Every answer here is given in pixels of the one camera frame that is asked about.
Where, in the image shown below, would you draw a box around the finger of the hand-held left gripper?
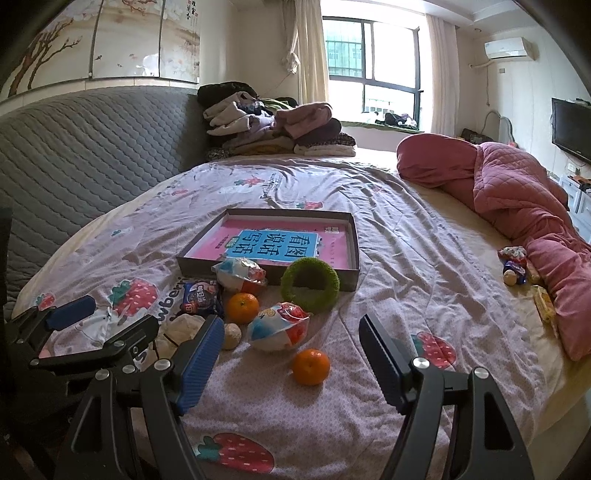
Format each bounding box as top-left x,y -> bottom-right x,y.
28,315 -> 160,371
4,295 -> 97,356

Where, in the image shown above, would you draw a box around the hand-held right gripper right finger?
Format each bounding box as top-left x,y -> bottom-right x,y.
358,314 -> 536,480

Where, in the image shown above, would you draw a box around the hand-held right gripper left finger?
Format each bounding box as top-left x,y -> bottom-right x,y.
53,315 -> 227,480

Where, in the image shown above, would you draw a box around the blue cookie packet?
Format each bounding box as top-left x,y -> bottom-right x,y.
181,278 -> 221,318

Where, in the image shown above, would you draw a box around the tangerine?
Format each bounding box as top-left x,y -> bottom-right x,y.
292,348 -> 331,387
225,292 -> 260,325

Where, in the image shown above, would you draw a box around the egg-shaped candy packet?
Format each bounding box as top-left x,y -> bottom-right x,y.
247,302 -> 311,352
211,257 -> 269,296

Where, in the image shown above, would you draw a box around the green plush ring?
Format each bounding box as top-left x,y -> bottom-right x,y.
280,257 -> 341,315

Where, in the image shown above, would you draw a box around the shallow grey cardboard tray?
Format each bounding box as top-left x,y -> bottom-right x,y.
176,208 -> 361,292

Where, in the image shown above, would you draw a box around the pink book with blue label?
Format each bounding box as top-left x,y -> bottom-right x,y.
190,218 -> 358,272

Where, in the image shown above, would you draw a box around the cream bed sheet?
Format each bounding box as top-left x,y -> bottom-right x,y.
411,182 -> 591,435

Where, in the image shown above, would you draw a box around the blue snack wrapper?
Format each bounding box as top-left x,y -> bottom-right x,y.
502,261 -> 528,285

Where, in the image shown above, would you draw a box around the red white candy wrapper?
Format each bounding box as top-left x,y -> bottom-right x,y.
498,246 -> 528,265

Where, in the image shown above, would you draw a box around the yellow snack packet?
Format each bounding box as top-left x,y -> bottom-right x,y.
531,285 -> 557,325

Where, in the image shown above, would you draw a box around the grey quilted headboard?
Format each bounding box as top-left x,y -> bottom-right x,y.
0,85 -> 208,308

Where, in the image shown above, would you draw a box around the pink pillow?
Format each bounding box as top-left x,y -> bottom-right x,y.
396,133 -> 483,190

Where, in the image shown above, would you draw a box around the pink quilted blanket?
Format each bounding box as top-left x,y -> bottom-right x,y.
471,142 -> 591,363

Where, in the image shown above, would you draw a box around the green windowsill cushion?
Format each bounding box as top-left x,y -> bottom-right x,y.
342,121 -> 426,134

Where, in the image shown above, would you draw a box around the dark clothes on windowsill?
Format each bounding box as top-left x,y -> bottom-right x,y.
376,112 -> 419,127

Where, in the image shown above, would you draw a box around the pile of folded clothes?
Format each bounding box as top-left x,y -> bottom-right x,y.
198,82 -> 357,162

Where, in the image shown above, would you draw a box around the white cabinet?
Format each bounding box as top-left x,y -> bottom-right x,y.
561,175 -> 591,227

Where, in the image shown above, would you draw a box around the white chair back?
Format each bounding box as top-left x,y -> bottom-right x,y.
482,111 -> 513,144

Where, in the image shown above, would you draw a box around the cream curtain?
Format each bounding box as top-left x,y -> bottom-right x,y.
425,14 -> 458,134
295,0 -> 331,109

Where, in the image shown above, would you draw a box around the black television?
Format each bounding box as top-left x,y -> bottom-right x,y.
551,98 -> 591,164

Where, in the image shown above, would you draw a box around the window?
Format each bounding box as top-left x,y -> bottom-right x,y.
322,16 -> 424,121

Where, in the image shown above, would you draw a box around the white air conditioner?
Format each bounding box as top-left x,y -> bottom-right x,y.
484,38 -> 536,61

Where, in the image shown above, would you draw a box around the blossom tree wall panel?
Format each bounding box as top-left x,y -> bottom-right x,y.
0,0 -> 201,100

